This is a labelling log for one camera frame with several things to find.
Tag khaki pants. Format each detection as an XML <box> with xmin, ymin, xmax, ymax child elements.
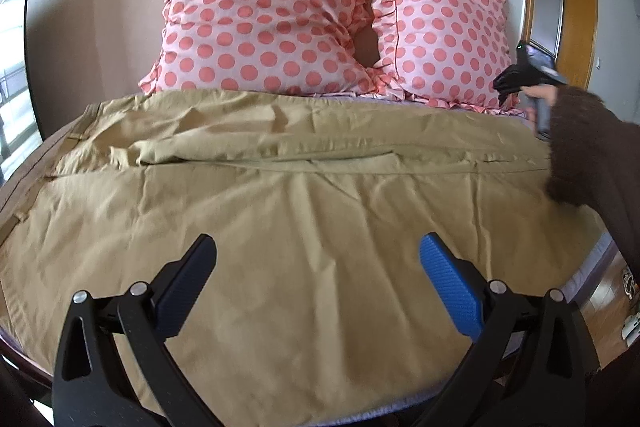
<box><xmin>0</xmin><ymin>88</ymin><xmax>606</xmax><ymax>426</ymax></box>

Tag brown sleeved right forearm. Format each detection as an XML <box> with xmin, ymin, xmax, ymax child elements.
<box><xmin>547</xmin><ymin>87</ymin><xmax>640</xmax><ymax>279</ymax></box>

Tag right hand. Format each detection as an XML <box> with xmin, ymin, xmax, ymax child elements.
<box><xmin>521</xmin><ymin>84</ymin><xmax>559</xmax><ymax>124</ymax></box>

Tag right polka dot pillow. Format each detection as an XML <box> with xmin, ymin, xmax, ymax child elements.
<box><xmin>348</xmin><ymin>0</ymin><xmax>518</xmax><ymax>114</ymax></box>

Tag polka dot pillow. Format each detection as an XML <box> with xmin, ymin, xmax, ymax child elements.
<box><xmin>139</xmin><ymin>0</ymin><xmax>374</xmax><ymax>95</ymax></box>
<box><xmin>348</xmin><ymin>0</ymin><xmax>518</xmax><ymax>114</ymax></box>

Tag lavender bed sheet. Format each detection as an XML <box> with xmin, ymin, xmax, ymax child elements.
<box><xmin>0</xmin><ymin>92</ymin><xmax>620</xmax><ymax>426</ymax></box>

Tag dark framed window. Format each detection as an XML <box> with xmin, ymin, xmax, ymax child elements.
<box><xmin>0</xmin><ymin>0</ymin><xmax>42</xmax><ymax>184</ymax></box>

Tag left polka dot pillow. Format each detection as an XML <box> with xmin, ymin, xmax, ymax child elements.
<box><xmin>139</xmin><ymin>0</ymin><xmax>374</xmax><ymax>95</ymax></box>

